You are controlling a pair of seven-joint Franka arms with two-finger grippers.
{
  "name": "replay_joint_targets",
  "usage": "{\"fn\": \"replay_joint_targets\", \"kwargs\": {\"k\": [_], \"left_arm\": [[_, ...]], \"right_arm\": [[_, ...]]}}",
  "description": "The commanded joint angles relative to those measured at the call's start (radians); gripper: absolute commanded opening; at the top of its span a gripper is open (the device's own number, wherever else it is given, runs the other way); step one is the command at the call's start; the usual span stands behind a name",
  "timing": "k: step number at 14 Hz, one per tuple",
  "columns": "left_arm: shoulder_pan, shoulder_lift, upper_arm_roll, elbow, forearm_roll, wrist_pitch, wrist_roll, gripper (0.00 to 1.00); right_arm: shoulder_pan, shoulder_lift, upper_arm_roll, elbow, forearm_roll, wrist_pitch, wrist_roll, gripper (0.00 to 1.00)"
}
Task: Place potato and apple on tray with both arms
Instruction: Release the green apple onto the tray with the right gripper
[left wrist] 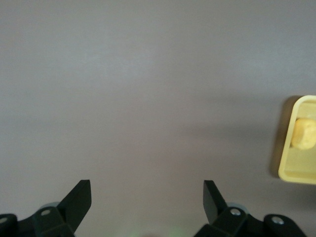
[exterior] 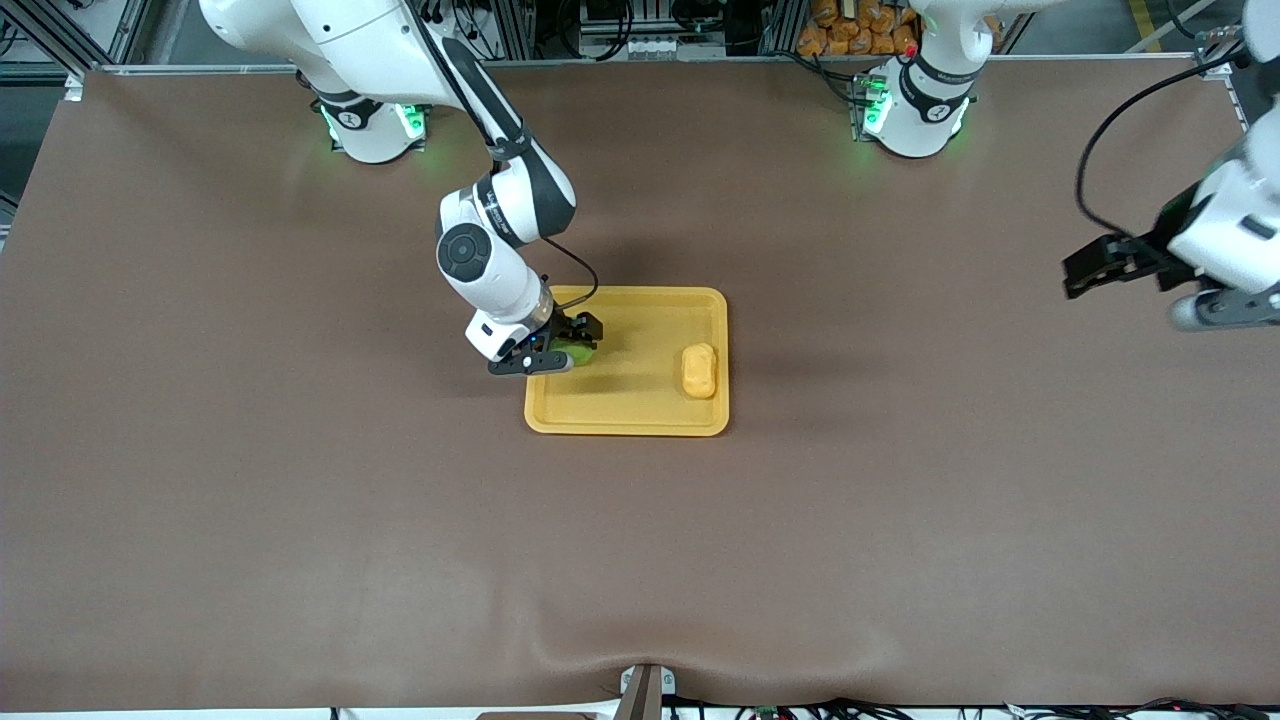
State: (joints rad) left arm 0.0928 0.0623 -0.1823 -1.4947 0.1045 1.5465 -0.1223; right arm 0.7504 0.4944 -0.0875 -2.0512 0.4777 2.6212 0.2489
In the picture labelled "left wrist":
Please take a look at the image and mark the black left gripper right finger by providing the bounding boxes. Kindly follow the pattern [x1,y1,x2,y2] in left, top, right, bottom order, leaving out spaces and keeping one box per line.
[192,180,308,237]

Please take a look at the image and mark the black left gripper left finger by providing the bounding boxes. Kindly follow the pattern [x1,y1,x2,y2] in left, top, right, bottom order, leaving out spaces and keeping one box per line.
[0,179,92,237]

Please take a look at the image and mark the yellow potato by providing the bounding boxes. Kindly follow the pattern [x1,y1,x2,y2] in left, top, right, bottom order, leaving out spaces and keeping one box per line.
[290,118,316,151]

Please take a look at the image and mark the yellow plastic tray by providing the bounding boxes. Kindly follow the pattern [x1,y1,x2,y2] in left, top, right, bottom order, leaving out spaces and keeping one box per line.
[277,95,316,185]

